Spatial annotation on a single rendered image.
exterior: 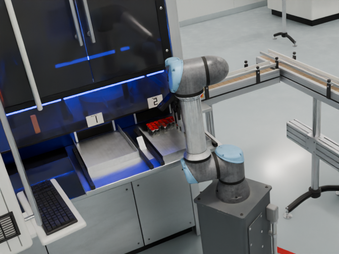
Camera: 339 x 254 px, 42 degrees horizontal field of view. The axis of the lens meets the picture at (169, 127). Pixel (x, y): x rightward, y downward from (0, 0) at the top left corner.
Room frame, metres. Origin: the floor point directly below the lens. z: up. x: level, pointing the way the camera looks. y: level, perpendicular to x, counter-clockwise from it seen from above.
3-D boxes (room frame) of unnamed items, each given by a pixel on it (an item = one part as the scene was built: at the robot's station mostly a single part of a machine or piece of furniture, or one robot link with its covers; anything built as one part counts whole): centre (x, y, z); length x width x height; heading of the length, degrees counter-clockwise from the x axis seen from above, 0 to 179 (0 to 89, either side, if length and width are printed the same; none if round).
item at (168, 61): (2.08, -0.06, 1.23); 0.09 x 0.08 x 0.11; 5
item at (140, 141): (1.92, 0.13, 0.91); 0.14 x 0.03 x 0.06; 20
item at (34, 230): (1.67, 0.64, 0.79); 0.45 x 0.28 x 0.03; 27
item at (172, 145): (2.01, -0.02, 0.90); 0.34 x 0.26 x 0.04; 19
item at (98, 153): (2.00, 0.35, 0.90); 0.34 x 0.26 x 0.04; 19
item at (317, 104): (2.38, -0.90, 0.46); 0.09 x 0.09 x 0.77; 19
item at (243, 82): (2.54, -0.39, 0.92); 0.69 x 0.16 x 0.16; 109
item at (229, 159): (1.61, -0.23, 0.96); 0.13 x 0.12 x 0.14; 95
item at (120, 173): (1.99, 0.16, 0.87); 0.70 x 0.48 x 0.02; 109
